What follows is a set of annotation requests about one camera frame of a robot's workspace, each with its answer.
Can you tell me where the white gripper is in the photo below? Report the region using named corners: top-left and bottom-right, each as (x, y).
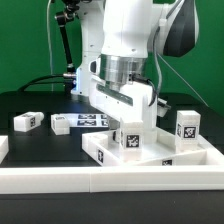
top-left (89, 76), bottom-right (157, 132)

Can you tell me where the white square tabletop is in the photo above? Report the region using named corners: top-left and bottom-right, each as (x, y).
top-left (82, 128), bottom-right (224, 166)

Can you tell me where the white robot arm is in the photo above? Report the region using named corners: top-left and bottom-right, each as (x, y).
top-left (72, 0), bottom-right (199, 132)

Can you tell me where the white sheet with fiducial markers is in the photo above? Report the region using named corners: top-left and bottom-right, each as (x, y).
top-left (63, 113), bottom-right (108, 127)

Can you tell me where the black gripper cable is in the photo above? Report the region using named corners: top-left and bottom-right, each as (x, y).
top-left (131, 0), bottom-right (186, 118)

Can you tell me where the black cable on table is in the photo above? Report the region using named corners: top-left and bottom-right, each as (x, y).
top-left (17, 74), bottom-right (67, 92)

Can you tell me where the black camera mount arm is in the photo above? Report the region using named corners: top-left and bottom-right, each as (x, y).
top-left (55, 0), bottom-right (80, 92)

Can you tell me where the grey cable on backdrop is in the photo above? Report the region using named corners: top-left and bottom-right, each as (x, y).
top-left (46, 0), bottom-right (56, 92)

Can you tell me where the white U-shaped fence wall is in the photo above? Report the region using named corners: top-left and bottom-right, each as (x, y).
top-left (0, 136), bottom-right (224, 194)

